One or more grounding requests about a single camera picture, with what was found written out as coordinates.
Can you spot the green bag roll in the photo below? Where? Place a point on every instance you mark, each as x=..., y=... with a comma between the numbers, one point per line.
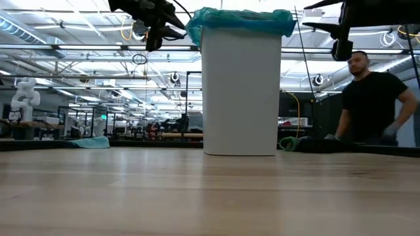
x=285, y=143

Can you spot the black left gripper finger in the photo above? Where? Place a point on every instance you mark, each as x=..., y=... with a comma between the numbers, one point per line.
x=170, y=33
x=174, y=23

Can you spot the black cloth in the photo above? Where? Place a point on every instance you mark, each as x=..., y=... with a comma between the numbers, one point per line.
x=321, y=145

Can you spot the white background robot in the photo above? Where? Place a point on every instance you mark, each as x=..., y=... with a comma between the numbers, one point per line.
x=24, y=98

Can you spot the black monitor screen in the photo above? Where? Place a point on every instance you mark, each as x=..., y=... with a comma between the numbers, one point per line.
x=288, y=105

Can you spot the folded teal trash bag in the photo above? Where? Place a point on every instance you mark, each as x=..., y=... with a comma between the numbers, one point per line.
x=88, y=142

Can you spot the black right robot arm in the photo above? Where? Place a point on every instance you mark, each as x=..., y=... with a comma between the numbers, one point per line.
x=403, y=13

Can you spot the white plastic trash bin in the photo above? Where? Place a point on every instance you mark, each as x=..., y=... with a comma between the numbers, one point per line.
x=241, y=98

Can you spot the person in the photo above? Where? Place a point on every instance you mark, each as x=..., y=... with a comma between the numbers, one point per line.
x=370, y=105

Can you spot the black partition wall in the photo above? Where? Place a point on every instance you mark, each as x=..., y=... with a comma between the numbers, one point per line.
x=328, y=114

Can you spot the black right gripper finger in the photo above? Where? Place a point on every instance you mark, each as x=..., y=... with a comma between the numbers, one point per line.
x=328, y=29
x=328, y=3

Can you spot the teal plastic trash bag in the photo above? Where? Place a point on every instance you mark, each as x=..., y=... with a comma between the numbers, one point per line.
x=243, y=19

